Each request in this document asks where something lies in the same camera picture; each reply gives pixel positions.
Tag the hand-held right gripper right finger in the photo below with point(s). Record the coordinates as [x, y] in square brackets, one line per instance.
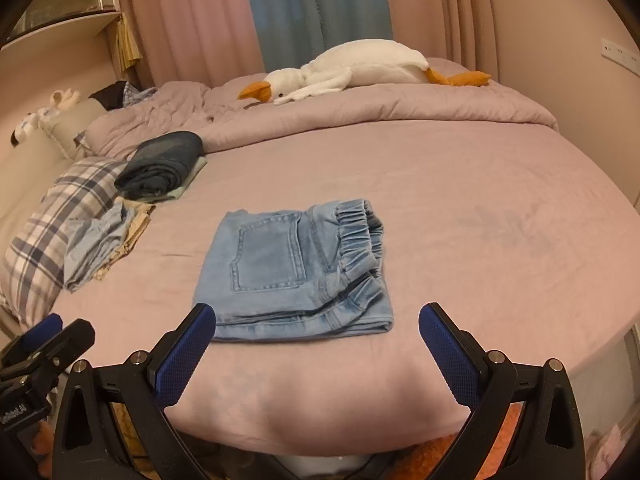
[450, 360]

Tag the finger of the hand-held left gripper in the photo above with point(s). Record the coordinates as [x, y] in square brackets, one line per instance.
[70, 340]

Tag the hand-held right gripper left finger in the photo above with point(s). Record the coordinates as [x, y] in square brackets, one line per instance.
[185, 355]

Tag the light blue denim pants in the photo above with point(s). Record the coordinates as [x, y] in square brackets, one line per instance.
[270, 260]

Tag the folded pale blue pants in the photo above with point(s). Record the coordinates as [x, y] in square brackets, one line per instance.
[90, 245]

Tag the folded dark grey pants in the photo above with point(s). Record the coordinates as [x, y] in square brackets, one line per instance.
[160, 160]

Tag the orange fluffy plush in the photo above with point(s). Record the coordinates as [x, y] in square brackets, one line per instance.
[440, 447]

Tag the plaid pillow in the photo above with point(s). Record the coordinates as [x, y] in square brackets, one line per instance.
[50, 220]

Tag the bed with pink sheet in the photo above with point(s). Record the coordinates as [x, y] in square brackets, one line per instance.
[450, 210]

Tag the light green folded cloth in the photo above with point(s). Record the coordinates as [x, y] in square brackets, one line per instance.
[192, 175]

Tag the pink soft item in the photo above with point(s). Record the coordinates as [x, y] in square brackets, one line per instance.
[610, 452]

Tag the beige ruffled pillow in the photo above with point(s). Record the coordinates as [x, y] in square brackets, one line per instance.
[75, 127]

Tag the small white black plush toy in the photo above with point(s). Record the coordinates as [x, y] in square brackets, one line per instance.
[27, 125]

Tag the small cream plush toy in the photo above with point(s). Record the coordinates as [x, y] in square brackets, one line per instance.
[65, 97]

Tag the black garment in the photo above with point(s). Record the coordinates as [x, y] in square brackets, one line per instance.
[110, 94]

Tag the blue checked garment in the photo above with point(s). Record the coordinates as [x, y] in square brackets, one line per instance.
[140, 94]

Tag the pink quilted duvet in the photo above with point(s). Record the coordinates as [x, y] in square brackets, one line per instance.
[350, 105]

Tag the white goose plush toy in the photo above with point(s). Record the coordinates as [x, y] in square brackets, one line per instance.
[360, 62]

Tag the white curved shelf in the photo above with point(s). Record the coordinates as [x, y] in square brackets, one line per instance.
[60, 22]

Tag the pink curtain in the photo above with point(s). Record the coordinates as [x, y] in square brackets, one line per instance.
[435, 10]
[190, 20]

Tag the blue curtain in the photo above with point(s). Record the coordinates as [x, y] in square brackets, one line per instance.
[300, 5]

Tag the white wall socket strip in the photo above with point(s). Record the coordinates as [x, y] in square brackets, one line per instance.
[620, 52]

